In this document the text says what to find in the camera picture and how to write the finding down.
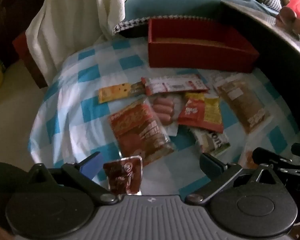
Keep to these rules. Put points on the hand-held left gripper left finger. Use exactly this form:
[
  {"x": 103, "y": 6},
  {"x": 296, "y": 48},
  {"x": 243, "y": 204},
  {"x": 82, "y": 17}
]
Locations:
[{"x": 92, "y": 166}]

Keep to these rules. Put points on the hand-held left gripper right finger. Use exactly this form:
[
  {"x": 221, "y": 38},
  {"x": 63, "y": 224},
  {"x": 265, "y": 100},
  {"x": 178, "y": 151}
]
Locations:
[{"x": 211, "y": 166}]

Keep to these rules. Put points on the green white wafer packet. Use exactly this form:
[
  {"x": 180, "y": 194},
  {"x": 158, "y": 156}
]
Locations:
[{"x": 212, "y": 141}]

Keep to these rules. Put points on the small dark red sauce packet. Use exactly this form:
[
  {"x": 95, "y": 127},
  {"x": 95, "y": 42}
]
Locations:
[{"x": 123, "y": 177}]

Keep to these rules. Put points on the red yellow snack packet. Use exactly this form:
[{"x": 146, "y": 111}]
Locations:
[{"x": 200, "y": 112}]

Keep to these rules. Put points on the large red noodle packet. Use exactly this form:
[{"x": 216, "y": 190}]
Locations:
[{"x": 137, "y": 130}]

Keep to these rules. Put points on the clear sausage packet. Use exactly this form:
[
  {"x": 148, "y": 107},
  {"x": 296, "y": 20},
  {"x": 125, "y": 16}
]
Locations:
[{"x": 162, "y": 107}]

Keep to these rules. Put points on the red box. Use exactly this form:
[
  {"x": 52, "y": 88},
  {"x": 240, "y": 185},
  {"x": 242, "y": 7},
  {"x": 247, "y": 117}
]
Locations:
[{"x": 202, "y": 55}]

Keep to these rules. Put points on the blue white checked cloth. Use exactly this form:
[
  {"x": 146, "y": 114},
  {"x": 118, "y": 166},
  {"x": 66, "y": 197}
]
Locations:
[{"x": 72, "y": 120}]

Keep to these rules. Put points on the brown snack packet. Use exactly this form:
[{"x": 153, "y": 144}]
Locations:
[{"x": 242, "y": 105}]

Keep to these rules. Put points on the yellow snack bar packet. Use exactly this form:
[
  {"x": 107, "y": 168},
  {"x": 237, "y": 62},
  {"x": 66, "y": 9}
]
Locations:
[{"x": 115, "y": 92}]

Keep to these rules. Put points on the red white snack packet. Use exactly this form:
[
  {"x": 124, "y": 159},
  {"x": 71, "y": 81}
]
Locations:
[{"x": 175, "y": 83}]

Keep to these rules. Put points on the reddish wooden chair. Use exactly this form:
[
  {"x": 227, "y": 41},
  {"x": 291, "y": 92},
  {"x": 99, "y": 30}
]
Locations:
[{"x": 22, "y": 52}]

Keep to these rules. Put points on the houndstooth pattern fabric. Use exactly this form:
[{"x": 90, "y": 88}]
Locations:
[{"x": 130, "y": 24}]

